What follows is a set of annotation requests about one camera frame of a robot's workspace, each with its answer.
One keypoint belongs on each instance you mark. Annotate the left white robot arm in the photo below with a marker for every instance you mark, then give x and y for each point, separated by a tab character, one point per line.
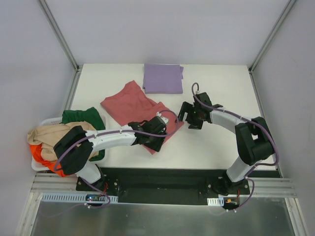
75	148

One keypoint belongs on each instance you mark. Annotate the white cable duct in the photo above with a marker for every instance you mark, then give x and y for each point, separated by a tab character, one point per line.
215	202
78	198

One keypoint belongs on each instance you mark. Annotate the orange t shirt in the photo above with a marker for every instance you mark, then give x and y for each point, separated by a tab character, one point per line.
36	151

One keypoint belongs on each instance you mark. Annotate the pink t shirt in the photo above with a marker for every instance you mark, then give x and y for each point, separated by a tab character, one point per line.
131	104

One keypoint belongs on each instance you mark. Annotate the folded purple t shirt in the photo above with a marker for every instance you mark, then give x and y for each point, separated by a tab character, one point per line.
163	79

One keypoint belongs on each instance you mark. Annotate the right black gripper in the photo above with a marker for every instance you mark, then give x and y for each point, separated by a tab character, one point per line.
189	115

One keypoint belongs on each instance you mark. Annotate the right aluminium frame post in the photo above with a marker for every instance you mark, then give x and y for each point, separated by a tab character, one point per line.
272	34

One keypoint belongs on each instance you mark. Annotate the left white cable duct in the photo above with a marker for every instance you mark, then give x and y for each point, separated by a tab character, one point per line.
78	198

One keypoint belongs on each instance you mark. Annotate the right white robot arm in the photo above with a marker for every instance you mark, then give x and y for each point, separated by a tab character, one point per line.
253	138

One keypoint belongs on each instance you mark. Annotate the left aluminium frame post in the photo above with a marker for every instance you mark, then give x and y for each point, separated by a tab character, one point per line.
58	34

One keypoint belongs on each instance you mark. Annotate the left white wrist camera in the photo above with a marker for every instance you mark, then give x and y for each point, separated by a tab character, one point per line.
162	119

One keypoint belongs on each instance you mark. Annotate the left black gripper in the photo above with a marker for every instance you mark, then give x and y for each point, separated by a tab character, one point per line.
152	144

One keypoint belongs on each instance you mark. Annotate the beige t shirt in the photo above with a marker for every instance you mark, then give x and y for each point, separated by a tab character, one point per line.
47	136

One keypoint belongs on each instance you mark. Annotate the aluminium frame post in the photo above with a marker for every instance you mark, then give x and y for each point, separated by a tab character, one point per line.
272	34
58	34

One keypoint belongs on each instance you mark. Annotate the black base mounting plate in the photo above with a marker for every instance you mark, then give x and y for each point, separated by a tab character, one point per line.
168	186

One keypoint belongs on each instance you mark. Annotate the green t shirt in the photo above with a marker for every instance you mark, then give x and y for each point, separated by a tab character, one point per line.
92	118

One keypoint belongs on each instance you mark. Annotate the right white cable duct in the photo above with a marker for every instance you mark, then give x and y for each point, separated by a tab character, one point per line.
215	202

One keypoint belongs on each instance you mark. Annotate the white laundry basket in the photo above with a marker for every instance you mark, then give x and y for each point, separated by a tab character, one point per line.
39	167

